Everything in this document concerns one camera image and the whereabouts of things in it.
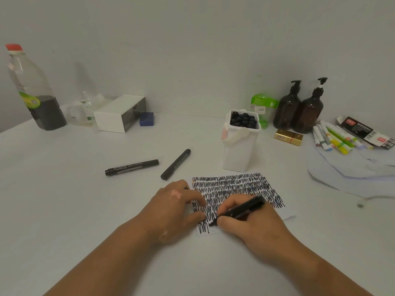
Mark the person's left hand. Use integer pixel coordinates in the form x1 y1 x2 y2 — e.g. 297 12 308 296
135 179 208 245

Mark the person's right hand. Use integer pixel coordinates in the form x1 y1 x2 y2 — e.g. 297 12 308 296
217 194 298 266

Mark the white paper with black scribbles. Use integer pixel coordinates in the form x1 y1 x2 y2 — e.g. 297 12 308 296
191 172 296 236

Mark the white plastic container with handle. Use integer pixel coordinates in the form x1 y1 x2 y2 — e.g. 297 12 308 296
219 109 262 173

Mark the bundle of black markers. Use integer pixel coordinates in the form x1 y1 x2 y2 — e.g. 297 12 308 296
229 111 258 130

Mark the person's left forearm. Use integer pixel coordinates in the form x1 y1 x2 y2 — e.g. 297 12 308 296
43 217 156 296

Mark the small blue box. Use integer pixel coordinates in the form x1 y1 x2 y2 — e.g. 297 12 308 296
139 112 155 127

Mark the small gold box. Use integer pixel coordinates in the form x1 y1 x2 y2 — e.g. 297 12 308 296
274 129 304 147

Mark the pile of loose white sheets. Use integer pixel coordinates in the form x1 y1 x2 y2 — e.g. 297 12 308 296
307 144 395 199

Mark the white box with grey front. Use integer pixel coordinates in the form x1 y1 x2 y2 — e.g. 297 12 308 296
93 95 147 134

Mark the bunch of pastel highlighter pens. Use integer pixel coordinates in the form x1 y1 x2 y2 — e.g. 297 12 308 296
312 120 374 156

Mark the brown pump bottle white neck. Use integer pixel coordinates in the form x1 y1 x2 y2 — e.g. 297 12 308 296
291 77 329 135

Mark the clear jar with green lid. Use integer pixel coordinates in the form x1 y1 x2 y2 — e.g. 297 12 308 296
250 93 280 129

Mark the black and red cardboard box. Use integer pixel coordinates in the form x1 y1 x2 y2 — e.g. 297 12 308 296
336 116 395 150

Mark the clear bottle with dark liquid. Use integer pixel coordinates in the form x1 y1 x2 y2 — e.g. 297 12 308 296
5 43 68 132

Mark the white cable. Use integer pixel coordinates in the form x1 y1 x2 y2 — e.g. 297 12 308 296
357 195 395 209

